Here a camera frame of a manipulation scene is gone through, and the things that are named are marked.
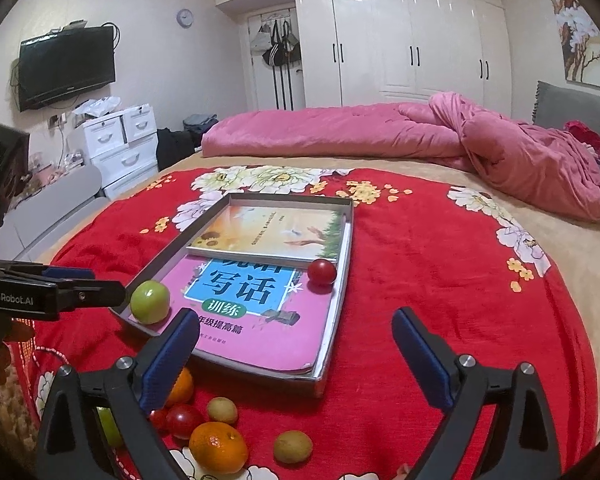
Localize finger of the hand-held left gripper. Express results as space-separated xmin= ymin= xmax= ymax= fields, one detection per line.
xmin=0 ymin=261 xmax=95 ymax=284
xmin=54 ymin=281 xmax=128 ymax=312

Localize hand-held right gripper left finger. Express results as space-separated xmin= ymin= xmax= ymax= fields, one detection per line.
xmin=35 ymin=307 xmax=201 ymax=480

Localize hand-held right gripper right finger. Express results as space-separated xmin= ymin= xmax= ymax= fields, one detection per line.
xmin=391 ymin=306 xmax=566 ymax=480

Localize orange mandarin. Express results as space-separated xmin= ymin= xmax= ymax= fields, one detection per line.
xmin=165 ymin=366 xmax=196 ymax=407
xmin=188 ymin=422 xmax=249 ymax=475

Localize green jujube fruit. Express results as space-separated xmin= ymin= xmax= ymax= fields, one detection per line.
xmin=96 ymin=406 xmax=126 ymax=448
xmin=130 ymin=281 xmax=171 ymax=326

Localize small tan longan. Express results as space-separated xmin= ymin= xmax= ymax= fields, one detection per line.
xmin=206 ymin=396 xmax=239 ymax=426

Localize grey cardboard tray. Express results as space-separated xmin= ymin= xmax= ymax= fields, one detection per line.
xmin=109 ymin=192 xmax=355 ymax=398

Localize large tan longan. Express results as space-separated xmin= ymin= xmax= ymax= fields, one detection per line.
xmin=273 ymin=430 xmax=314 ymax=465

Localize grey sofa bench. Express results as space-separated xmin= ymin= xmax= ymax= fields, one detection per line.
xmin=0 ymin=165 xmax=108 ymax=263

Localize red floral blanket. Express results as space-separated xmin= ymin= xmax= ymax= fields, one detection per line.
xmin=17 ymin=167 xmax=600 ymax=480

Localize pink workbook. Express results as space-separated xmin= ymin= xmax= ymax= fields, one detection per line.
xmin=155 ymin=255 xmax=341 ymax=376

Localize large white drawer cabinet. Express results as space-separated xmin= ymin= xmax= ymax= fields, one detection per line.
xmin=90 ymin=132 xmax=160 ymax=200

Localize small white drawer box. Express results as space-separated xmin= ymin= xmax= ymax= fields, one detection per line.
xmin=82 ymin=112 xmax=127 ymax=153
xmin=121 ymin=104 xmax=157 ymax=142

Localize sunflower cover book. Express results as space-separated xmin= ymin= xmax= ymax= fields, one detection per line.
xmin=186 ymin=205 xmax=345 ymax=263

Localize white plastic bags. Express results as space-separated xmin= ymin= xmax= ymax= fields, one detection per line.
xmin=72 ymin=97 xmax=121 ymax=118

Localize stool with folded clothes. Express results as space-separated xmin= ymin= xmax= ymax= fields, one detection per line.
xmin=182 ymin=115 xmax=220 ymax=136

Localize pink duvet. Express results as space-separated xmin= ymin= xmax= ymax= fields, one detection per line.
xmin=201 ymin=91 xmax=600 ymax=223

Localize white door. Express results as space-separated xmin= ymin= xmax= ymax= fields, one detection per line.
xmin=247 ymin=7 xmax=301 ymax=111

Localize red pillow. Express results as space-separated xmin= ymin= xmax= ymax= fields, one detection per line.
xmin=562 ymin=120 xmax=600 ymax=166

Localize grey padded headboard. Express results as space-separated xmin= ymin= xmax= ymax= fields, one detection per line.
xmin=532 ymin=80 xmax=600 ymax=136

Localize grey hanging bag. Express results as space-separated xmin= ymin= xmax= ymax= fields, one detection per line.
xmin=250 ymin=22 xmax=272 ymax=58

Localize black striped hanging bag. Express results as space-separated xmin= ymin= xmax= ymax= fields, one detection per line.
xmin=262 ymin=20 xmax=288 ymax=67

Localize white wardrobe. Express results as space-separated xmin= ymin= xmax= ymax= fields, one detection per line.
xmin=214 ymin=0 xmax=513 ymax=116

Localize dark hanging bag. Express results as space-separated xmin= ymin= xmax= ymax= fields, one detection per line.
xmin=282 ymin=22 xmax=302 ymax=67

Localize black wall television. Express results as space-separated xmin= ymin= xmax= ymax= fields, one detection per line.
xmin=17 ymin=25 xmax=117 ymax=112

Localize black hanging straps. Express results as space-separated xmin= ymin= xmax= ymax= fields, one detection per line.
xmin=271 ymin=65 xmax=295 ymax=111

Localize floral wall painting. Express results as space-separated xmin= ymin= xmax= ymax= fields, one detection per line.
xmin=545 ymin=0 xmax=600 ymax=96

